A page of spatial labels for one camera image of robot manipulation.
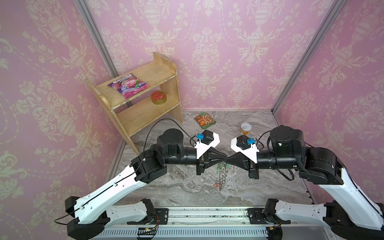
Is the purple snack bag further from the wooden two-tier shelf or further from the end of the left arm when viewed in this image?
the end of the left arm

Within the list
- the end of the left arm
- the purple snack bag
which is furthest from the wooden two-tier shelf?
the end of the left arm

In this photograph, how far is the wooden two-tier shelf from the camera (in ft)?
2.26
